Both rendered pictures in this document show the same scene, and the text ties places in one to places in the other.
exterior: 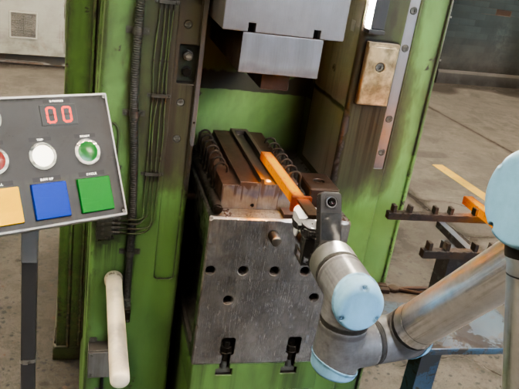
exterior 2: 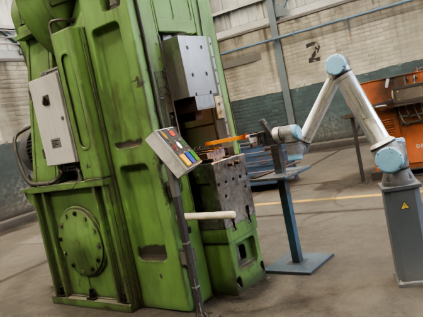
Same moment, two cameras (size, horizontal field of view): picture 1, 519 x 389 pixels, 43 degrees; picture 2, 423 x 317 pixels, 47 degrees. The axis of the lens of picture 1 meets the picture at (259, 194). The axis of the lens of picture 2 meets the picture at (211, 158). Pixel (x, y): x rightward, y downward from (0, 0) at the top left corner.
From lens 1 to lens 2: 2.26 m
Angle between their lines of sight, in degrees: 38
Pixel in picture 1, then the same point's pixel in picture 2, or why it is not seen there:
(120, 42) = (154, 116)
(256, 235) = (225, 166)
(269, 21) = (199, 91)
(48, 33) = not seen: outside the picture
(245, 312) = (231, 199)
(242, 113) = not seen: hidden behind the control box
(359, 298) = (297, 128)
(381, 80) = (221, 108)
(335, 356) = (298, 150)
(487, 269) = (321, 101)
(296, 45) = (207, 97)
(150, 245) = (184, 197)
